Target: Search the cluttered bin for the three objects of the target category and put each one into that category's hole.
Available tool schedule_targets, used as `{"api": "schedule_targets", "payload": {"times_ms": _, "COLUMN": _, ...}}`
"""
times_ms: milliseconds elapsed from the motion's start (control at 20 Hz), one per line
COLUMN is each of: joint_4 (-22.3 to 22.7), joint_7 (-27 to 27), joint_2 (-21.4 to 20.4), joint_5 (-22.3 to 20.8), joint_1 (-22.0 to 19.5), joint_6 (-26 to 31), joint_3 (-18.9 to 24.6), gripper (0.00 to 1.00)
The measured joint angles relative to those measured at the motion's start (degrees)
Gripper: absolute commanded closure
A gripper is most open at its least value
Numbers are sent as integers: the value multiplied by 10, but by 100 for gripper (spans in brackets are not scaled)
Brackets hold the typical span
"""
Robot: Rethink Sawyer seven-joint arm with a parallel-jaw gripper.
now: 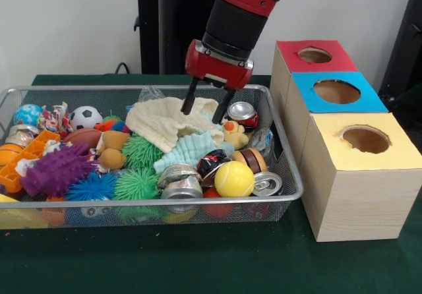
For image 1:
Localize purple spiky ball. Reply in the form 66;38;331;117
20;142;94;197

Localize clear shallow mesh bin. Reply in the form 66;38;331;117
0;85;304;230

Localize small toy hamburger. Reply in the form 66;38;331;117
232;148;268;174

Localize black side stand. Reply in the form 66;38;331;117
379;0;422;107

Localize crushed silver can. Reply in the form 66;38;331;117
156;164;204;200

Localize yellow tennis ball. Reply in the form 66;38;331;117
214;161;255;198

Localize red soda can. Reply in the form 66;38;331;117
227;101;260;133

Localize cream knitted cloth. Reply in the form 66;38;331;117
125;96;226;151

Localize dark green table cloth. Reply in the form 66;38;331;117
0;75;422;294

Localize light teal cloth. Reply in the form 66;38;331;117
153;129;233;175

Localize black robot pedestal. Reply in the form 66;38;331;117
127;0;266;76

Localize small soccer ball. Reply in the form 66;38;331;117
69;105;104;131

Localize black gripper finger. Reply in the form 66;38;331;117
181;77;200;116
212;86;237;125

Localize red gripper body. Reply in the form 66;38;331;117
184;39;255;91

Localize wooden box with three holes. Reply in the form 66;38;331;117
269;40;422;243

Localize small orange basketball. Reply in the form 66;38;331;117
0;143;24;168

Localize green spiky ball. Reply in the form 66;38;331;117
113;167;161;201

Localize clear blue-printed plastic packet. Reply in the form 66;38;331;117
249;128;275;160

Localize silver can with pull tab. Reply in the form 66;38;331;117
252;171;283;197

